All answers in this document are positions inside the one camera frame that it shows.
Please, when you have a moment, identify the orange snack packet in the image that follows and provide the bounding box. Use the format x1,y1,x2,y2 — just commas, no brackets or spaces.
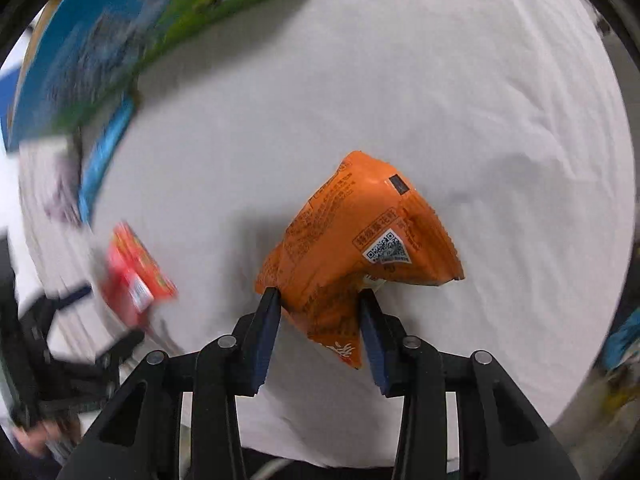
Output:
254,150,466,371

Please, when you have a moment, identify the blue and green printed box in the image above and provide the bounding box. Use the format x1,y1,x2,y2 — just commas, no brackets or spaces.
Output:
4,0,322,155

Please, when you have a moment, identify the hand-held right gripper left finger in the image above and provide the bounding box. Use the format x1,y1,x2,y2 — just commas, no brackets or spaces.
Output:
56,286,282,480

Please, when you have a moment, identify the white bed sheet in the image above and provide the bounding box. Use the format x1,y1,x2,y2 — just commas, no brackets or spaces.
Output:
20,0,632,471

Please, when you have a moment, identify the white printed packet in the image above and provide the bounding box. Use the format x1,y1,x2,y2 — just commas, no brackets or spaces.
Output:
19,137,85,228

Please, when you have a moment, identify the blue and yellow cloth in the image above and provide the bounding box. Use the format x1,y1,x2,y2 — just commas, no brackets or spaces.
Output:
601,306,640,413

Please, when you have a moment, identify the red snack packet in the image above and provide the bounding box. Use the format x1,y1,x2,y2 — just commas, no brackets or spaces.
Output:
99,221,179,332

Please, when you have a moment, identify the person's left hand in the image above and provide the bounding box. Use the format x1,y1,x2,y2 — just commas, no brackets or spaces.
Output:
12,417,81,463

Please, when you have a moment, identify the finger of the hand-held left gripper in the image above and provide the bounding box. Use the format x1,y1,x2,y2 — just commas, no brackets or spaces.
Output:
94,329,147,376
30,282,95,317

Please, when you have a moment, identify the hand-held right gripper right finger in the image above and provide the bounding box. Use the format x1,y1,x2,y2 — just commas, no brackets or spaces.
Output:
358,290,582,480

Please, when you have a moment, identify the light blue flat packet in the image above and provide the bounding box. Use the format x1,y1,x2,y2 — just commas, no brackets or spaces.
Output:
76,96,137,227

